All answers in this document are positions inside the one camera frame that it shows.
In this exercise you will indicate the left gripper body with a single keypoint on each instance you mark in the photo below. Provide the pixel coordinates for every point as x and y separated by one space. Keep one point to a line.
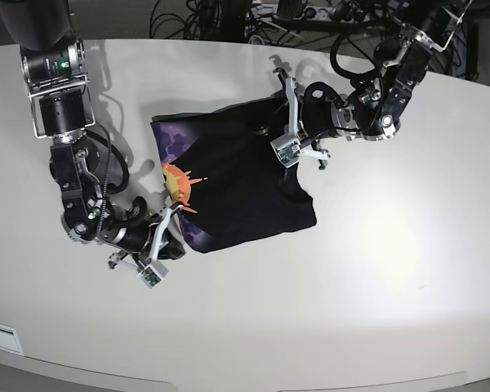
308 115

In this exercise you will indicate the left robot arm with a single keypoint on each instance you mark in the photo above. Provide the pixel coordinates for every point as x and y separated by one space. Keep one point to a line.
382 48

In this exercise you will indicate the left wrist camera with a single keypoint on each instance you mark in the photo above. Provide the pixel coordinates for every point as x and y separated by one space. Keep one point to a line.
287 149

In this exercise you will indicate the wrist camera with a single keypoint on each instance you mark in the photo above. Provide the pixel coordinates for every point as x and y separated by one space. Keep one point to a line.
287 149
152 274

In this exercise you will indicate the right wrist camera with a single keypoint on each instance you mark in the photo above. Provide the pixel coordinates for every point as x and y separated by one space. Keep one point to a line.
152 274

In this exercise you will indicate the white label sticker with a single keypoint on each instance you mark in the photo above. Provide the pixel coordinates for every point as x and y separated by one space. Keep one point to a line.
9 340

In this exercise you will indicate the white power strip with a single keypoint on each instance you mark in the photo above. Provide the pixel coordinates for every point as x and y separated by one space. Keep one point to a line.
304 12

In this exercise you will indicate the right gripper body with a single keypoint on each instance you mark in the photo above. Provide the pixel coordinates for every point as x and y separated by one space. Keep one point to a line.
139 240

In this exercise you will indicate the black T-shirt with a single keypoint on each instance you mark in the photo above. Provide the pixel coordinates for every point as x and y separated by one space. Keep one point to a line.
233 188

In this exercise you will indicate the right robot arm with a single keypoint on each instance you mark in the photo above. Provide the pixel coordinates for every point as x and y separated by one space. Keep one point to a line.
85 164

